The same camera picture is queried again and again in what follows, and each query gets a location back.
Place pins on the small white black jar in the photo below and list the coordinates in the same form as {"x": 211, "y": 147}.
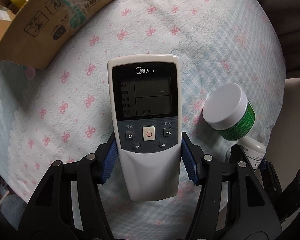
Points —
{"x": 254, "y": 150}

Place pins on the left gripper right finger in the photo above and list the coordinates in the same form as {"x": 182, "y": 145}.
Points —
{"x": 213, "y": 176}

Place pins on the green label cream jar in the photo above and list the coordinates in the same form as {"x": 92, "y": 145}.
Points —
{"x": 229, "y": 111}

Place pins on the cardboard box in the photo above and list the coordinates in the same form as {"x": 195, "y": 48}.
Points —
{"x": 37, "y": 32}

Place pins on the checkered floral bed sheet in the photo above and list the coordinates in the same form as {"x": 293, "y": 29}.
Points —
{"x": 64, "y": 112}

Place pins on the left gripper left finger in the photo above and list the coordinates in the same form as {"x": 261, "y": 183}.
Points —
{"x": 66, "y": 204}

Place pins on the white Midea remote control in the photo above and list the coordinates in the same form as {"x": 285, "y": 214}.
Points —
{"x": 146, "y": 109}

